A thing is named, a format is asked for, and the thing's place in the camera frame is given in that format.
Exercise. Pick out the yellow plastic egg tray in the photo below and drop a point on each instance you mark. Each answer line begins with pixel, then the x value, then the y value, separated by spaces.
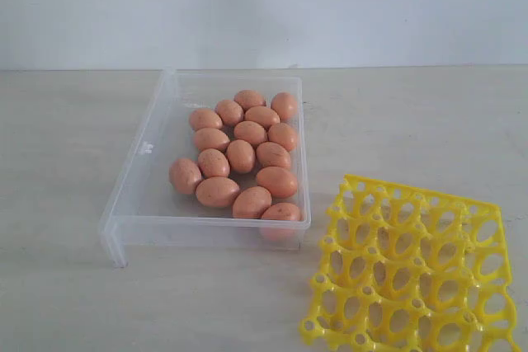
pixel 410 269

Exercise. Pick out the brown egg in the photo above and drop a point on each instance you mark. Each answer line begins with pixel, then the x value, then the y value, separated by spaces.
pixel 230 112
pixel 252 203
pixel 212 163
pixel 280 182
pixel 241 156
pixel 285 105
pixel 185 176
pixel 249 98
pixel 205 118
pixel 262 115
pixel 207 138
pixel 270 154
pixel 251 132
pixel 280 212
pixel 217 192
pixel 284 135

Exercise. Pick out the clear plastic container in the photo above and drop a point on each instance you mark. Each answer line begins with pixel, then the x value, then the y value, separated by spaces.
pixel 144 209

